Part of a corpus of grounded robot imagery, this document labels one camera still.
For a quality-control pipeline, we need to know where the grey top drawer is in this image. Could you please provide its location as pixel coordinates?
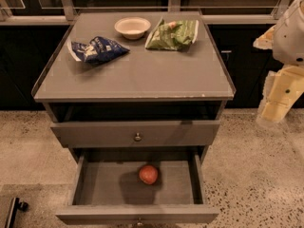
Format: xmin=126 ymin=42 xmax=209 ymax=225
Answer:
xmin=51 ymin=121 xmax=219 ymax=148

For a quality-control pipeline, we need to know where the red apple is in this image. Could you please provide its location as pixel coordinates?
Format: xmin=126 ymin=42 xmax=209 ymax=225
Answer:
xmin=139 ymin=165 xmax=158 ymax=184

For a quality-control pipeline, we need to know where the green chip bag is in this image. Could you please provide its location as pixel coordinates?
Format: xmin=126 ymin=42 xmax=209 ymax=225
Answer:
xmin=144 ymin=19 xmax=200 ymax=51

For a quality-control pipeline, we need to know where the white paper bowl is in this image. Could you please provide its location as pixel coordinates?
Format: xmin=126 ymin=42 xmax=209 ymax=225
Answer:
xmin=114 ymin=17 xmax=151 ymax=40

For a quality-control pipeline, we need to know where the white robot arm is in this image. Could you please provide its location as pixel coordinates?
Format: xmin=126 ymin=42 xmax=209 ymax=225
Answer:
xmin=253 ymin=0 xmax=304 ymax=124

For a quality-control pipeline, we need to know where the black object on floor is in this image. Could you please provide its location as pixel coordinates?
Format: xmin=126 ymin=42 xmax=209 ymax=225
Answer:
xmin=4 ymin=198 xmax=29 ymax=228

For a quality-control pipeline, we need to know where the metal top drawer knob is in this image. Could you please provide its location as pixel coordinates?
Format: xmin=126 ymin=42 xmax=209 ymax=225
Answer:
xmin=134 ymin=133 xmax=143 ymax=142

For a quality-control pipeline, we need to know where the blue chip bag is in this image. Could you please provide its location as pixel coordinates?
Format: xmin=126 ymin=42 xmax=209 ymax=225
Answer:
xmin=67 ymin=36 xmax=129 ymax=65

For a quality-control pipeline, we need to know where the grey drawer cabinet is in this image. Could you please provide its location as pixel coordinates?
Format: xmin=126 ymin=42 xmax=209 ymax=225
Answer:
xmin=30 ymin=10 xmax=237 ymax=226

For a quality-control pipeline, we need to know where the dark cabinet handle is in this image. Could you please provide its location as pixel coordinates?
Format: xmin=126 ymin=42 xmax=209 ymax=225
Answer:
xmin=220 ymin=50 xmax=232 ymax=64

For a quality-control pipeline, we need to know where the grey open middle drawer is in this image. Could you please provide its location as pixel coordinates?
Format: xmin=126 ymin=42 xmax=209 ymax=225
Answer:
xmin=56 ymin=152 xmax=219 ymax=225

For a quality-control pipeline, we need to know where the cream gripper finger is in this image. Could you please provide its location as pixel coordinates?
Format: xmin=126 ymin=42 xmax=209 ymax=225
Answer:
xmin=257 ymin=65 xmax=304 ymax=124
xmin=253 ymin=26 xmax=275 ymax=50

